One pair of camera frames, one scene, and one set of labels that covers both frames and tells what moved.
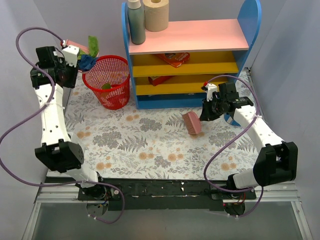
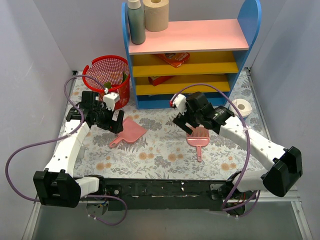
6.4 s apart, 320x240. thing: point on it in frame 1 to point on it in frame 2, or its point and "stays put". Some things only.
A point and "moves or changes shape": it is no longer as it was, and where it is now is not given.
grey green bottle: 136,19 stays put
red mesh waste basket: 110,81 stays put
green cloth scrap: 106,86 stays put
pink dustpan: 83,48 to 132,132
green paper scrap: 93,47 to 125,76
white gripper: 71,53 to 110,99
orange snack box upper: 176,59 stays put
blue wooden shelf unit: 171,70 stays put
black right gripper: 207,110 to 186,122
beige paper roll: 156,15 stays put
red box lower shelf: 155,80 stays put
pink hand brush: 193,122 moves or changes shape
